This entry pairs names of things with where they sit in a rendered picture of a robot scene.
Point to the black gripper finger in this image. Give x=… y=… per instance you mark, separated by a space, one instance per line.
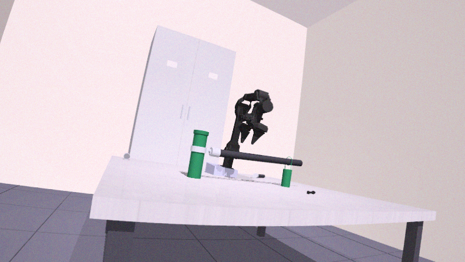
x=257 y=134
x=244 y=134

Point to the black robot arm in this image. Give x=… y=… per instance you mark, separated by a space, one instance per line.
x=241 y=111

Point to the green cylindrical post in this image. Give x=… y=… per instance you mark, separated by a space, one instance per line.
x=196 y=158

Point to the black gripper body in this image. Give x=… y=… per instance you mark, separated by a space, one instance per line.
x=256 y=125

